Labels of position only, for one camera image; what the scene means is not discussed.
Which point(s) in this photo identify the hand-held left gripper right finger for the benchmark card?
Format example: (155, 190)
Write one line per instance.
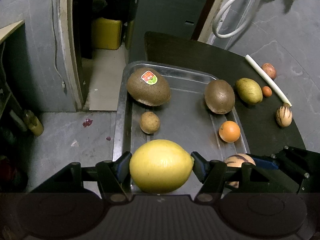
(200, 167)

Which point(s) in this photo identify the red apple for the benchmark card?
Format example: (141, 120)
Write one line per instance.
(269, 70)

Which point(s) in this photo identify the kiwi with red sticker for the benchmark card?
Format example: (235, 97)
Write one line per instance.
(148, 87)

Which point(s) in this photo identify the yellow lemon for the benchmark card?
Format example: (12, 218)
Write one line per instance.
(161, 166)

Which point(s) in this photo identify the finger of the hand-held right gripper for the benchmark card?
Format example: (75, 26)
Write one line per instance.
(265, 162)

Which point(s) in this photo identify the metal tray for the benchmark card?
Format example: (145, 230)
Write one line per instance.
(185, 120)

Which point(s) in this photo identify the yellow jug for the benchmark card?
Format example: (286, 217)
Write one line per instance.
(106, 33)

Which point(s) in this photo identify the yellow-green lemon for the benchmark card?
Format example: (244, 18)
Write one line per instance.
(248, 90)

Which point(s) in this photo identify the small brown fruit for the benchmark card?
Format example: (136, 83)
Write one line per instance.
(149, 122)

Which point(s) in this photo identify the plain brown kiwi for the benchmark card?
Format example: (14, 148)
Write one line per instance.
(220, 96)

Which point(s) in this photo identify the light kitchen counter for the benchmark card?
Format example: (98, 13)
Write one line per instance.
(11, 28)

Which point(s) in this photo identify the striped pepino melon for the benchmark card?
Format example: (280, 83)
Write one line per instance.
(237, 159)
(284, 115)

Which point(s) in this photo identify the tiny orange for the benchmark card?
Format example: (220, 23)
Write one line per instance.
(266, 91)

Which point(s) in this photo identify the white door frame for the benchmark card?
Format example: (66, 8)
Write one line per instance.
(68, 42)

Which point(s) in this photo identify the yellowish bottle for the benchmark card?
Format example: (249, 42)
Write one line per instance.
(32, 124)

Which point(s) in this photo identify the white stick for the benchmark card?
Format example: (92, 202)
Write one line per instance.
(266, 78)

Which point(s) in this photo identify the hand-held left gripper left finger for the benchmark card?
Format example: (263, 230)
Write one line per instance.
(122, 166)

